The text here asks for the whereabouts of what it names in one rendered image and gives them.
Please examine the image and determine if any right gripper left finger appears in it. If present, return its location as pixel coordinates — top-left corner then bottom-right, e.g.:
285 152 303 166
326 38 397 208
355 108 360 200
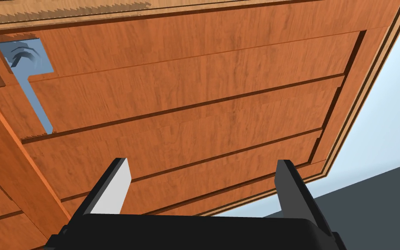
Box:
78 158 132 217

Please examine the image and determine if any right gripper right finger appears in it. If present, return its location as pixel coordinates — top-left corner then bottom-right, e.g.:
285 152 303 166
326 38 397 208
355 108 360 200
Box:
274 159 333 237

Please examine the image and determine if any brown wooden door leaf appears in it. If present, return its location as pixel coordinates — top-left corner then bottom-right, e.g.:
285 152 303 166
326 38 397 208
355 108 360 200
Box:
0 0 400 250

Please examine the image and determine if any grey metal door handle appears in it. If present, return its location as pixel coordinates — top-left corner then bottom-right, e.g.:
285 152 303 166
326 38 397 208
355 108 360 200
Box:
0 38 55 135

